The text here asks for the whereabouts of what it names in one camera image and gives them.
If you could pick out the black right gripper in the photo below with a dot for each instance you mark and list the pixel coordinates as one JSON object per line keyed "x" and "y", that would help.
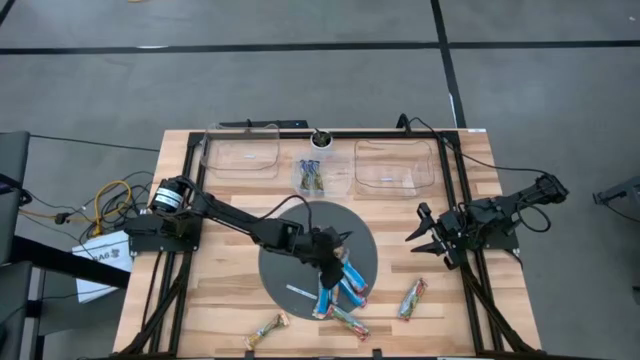
{"x": 452, "y": 235}

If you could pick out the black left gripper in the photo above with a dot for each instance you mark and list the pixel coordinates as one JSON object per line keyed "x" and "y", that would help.
{"x": 325, "y": 247}

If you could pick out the green yellow granola bar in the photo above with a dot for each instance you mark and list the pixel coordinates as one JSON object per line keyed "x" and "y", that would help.
{"x": 266, "y": 331}
{"x": 341, "y": 251}

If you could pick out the green red granola bar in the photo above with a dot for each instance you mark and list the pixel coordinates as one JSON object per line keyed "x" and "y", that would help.
{"x": 349, "y": 323}
{"x": 412, "y": 300}

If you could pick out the dark blue granola bar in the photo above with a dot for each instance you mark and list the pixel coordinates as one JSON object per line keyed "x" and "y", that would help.
{"x": 317, "y": 177}
{"x": 305, "y": 176}

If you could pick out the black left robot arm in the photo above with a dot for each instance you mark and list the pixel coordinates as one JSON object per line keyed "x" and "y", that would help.
{"x": 225, "y": 212}

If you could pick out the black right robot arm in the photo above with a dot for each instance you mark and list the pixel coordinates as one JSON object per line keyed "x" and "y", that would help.
{"x": 500, "y": 209}

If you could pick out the round gray woven placemat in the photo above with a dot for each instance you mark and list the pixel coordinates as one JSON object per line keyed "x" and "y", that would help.
{"x": 290, "y": 260}

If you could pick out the white label strip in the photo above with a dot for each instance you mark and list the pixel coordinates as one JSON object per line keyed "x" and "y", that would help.
{"x": 301, "y": 291}

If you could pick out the small clear plastic bin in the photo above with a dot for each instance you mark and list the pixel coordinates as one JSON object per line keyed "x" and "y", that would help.
{"x": 335, "y": 175}

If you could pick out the large clear plastic bin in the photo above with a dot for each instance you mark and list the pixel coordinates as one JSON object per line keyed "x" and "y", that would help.
{"x": 240, "y": 165}
{"x": 395, "y": 165}

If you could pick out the small white potted plant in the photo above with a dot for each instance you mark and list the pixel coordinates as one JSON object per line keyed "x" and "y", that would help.
{"x": 321, "y": 140}

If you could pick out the black power strip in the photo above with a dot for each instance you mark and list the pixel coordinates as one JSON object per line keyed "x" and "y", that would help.
{"x": 270, "y": 124}

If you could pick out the gray metal stand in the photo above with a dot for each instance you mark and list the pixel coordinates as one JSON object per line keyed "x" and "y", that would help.
{"x": 620, "y": 190}

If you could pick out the black diagonal beam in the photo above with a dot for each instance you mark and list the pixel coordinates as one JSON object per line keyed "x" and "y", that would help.
{"x": 70, "y": 261}

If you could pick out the dark gray chair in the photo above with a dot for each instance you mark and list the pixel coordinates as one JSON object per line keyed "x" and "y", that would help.
{"x": 12, "y": 165}

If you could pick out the black aluminium table frame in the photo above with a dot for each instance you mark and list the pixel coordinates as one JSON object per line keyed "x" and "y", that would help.
{"x": 380, "y": 134}

